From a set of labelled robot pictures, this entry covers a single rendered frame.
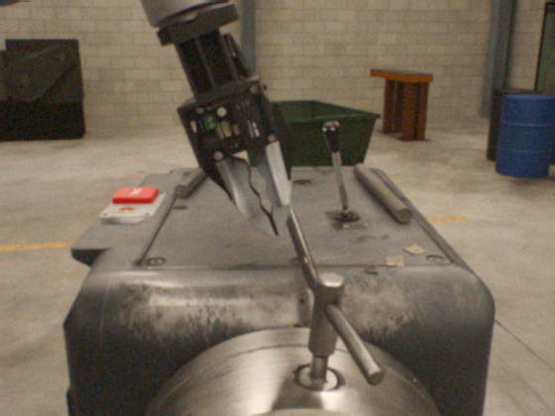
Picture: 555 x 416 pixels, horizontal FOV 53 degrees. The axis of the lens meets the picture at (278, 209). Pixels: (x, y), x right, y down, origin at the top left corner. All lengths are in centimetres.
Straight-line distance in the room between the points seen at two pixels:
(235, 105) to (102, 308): 26
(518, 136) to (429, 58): 498
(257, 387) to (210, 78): 24
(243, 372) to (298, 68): 1016
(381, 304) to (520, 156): 623
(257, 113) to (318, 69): 1020
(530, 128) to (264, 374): 635
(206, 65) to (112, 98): 990
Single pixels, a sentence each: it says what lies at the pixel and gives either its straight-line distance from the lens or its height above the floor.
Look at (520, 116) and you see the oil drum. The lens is 672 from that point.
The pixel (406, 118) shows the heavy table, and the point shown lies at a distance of 876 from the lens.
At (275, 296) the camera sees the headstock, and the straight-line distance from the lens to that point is 58.
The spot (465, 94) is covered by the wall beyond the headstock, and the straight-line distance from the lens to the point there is 1185.
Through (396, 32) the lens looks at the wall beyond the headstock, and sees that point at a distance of 1113.
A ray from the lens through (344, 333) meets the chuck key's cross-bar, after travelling 39.
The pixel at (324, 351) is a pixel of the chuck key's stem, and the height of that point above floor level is 127.
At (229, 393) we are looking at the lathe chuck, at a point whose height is 123.
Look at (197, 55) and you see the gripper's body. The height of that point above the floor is 148.
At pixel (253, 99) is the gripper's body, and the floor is 145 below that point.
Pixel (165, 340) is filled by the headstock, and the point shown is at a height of 121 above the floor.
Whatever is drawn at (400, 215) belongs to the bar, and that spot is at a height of 127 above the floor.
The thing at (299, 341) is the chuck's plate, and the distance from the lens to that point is 51.
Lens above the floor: 149
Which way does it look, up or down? 17 degrees down
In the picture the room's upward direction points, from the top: straight up
